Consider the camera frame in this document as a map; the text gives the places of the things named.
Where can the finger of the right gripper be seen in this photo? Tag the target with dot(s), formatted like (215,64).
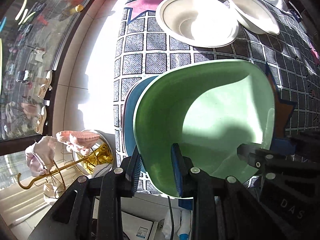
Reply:
(295,182)

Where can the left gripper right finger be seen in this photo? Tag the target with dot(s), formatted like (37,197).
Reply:
(224,208)

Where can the yellow window knob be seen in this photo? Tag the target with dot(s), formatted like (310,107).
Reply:
(79,8)

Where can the green square plate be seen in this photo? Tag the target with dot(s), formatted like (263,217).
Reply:
(209,109)

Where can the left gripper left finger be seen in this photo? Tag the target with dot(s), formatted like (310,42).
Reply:
(91,208)

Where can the large white bowl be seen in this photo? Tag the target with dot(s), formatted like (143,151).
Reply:
(254,16)

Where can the checkered star tablecloth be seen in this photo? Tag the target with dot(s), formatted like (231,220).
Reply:
(145,50)

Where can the gold wire rack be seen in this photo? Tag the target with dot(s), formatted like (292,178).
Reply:
(100,158)

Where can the blue square plate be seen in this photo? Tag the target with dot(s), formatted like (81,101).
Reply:
(135,92)

